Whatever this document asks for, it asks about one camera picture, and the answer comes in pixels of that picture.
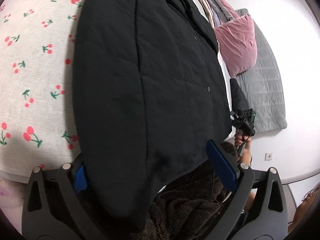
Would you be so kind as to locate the pink floral bedding edge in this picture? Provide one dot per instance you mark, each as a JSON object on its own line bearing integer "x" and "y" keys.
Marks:
{"x": 12, "y": 200}

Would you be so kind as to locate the white wall socket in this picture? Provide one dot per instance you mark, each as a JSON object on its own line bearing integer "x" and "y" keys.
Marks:
{"x": 268, "y": 156}

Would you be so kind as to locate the grey quilted headboard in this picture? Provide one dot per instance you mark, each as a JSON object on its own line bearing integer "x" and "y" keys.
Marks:
{"x": 263, "y": 89}

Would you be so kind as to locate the folded blankets stack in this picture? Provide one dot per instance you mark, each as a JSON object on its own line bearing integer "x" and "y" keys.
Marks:
{"x": 218, "y": 12}

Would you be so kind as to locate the cherry print bed cover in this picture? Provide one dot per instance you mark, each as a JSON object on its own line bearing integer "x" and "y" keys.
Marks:
{"x": 37, "y": 122}

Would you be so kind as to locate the person's right hand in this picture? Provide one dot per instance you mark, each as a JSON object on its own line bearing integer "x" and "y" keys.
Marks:
{"x": 245, "y": 143}

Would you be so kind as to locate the black quilted jacket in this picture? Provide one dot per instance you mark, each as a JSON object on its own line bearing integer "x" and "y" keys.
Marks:
{"x": 148, "y": 93}

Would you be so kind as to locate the pink velvet pillow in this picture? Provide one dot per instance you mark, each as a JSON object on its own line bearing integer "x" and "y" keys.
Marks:
{"x": 237, "y": 43}

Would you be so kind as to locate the dark fuzzy garment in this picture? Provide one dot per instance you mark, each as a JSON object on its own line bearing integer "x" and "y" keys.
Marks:
{"x": 185, "y": 206}

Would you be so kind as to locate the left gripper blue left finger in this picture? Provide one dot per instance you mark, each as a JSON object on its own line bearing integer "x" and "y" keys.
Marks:
{"x": 80, "y": 182}

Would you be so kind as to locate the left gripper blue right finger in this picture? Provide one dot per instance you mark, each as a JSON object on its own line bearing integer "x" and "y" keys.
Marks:
{"x": 225, "y": 166}

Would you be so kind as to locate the black cloth by headboard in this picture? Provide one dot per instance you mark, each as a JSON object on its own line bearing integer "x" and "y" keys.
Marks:
{"x": 239, "y": 101}

